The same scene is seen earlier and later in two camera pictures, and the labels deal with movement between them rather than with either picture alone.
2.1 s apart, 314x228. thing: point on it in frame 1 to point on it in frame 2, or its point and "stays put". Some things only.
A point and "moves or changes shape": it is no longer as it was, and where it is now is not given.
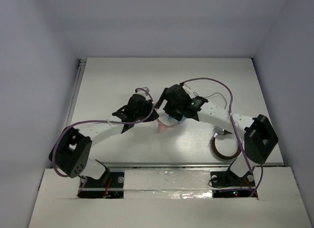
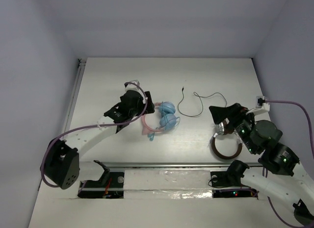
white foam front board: x=168 y=198 stays put
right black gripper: x=169 y=110 to x=219 y=113
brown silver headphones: x=221 y=131 stays put
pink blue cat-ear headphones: x=165 y=122 moves or changes shape
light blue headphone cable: x=183 y=118 to x=151 y=136
